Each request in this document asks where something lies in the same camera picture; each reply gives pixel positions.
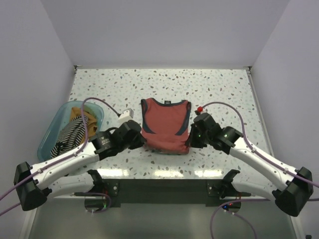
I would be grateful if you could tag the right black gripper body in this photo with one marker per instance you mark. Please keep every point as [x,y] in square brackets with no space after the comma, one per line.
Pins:
[197,140]

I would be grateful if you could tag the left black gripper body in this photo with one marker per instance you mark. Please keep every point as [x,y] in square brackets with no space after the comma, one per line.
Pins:
[137,143]

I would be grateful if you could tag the red tank top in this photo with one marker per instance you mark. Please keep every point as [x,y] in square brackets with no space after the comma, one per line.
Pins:
[165,126]

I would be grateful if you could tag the black white striped tank top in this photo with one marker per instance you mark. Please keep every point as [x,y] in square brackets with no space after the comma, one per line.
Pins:
[69,137]

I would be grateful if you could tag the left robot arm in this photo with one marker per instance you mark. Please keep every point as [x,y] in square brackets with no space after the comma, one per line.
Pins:
[36,183]

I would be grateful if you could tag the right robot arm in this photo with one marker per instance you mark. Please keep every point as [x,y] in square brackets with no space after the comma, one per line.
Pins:
[290,188]

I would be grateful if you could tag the teal plastic basket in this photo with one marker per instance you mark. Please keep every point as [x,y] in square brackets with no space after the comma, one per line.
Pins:
[60,120]

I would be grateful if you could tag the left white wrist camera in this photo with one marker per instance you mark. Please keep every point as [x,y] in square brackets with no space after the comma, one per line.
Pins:
[126,115]

